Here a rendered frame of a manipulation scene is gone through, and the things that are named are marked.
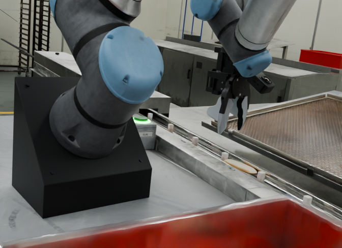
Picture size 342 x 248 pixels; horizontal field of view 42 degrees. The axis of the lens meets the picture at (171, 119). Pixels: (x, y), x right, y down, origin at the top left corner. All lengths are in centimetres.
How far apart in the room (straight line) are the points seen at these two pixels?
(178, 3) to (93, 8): 786
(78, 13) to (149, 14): 804
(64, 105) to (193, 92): 417
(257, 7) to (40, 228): 54
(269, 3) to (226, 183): 41
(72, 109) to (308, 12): 537
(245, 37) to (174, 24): 781
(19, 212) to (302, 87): 331
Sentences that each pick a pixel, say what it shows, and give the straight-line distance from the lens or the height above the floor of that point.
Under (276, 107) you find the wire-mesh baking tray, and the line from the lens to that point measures 149.
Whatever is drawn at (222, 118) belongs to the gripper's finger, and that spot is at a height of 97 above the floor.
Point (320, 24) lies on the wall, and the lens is 588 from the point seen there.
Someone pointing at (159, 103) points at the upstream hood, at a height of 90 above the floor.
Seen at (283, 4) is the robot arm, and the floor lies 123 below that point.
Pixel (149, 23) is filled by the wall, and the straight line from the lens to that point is 881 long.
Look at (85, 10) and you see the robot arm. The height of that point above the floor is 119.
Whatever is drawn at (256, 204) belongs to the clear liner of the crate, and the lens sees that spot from 71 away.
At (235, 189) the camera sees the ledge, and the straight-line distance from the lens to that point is 97.
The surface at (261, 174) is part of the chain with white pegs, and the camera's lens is 103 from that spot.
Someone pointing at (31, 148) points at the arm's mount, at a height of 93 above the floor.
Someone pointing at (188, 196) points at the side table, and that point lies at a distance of 96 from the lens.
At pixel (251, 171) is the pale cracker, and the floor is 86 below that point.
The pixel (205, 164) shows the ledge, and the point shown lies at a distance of 105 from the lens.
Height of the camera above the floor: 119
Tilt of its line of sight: 13 degrees down
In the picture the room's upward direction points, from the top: 6 degrees clockwise
